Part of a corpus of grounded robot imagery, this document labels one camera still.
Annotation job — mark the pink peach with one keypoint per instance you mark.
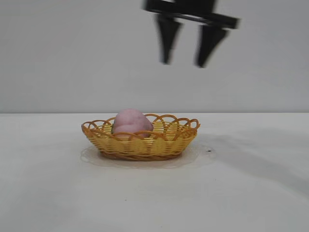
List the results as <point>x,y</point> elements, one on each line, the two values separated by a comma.
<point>132,122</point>

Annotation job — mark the yellow woven wicker basket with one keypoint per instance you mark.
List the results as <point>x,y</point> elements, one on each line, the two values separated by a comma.
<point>144,146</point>

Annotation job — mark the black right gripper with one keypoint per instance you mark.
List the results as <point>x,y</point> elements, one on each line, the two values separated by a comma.
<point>193,12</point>

